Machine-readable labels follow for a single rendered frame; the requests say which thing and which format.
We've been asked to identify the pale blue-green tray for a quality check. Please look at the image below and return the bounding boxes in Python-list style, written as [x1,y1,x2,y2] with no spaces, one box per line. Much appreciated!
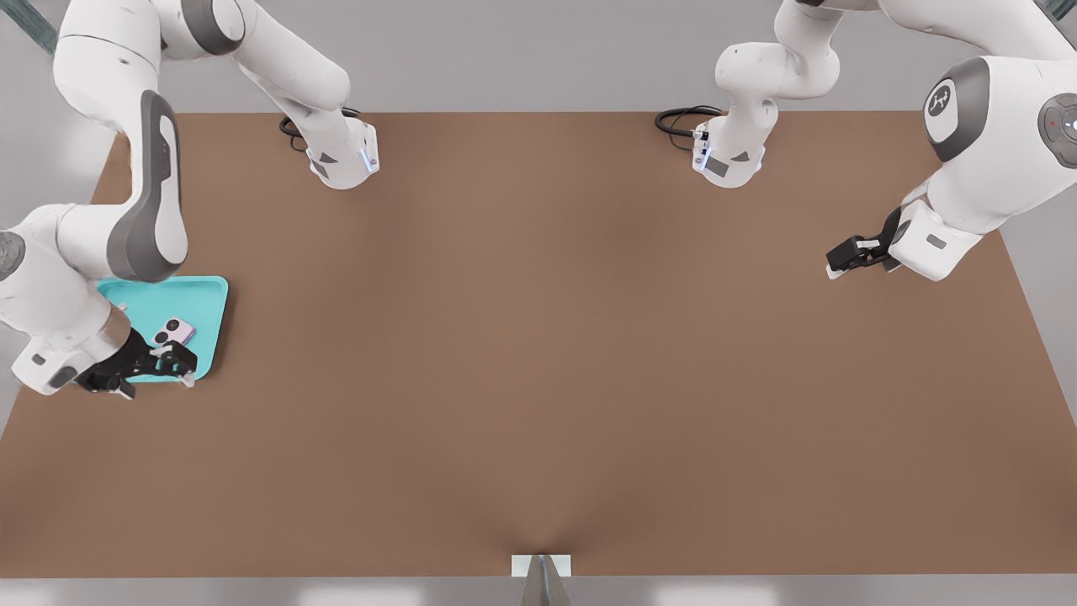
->
[97,276,230,385]

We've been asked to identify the pale lilac phone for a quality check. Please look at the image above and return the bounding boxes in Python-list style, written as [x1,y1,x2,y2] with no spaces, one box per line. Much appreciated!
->
[151,316,197,348]

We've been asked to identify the black cable loop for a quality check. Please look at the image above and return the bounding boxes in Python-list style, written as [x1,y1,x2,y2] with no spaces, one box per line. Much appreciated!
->
[279,107,363,153]
[655,105,725,153]

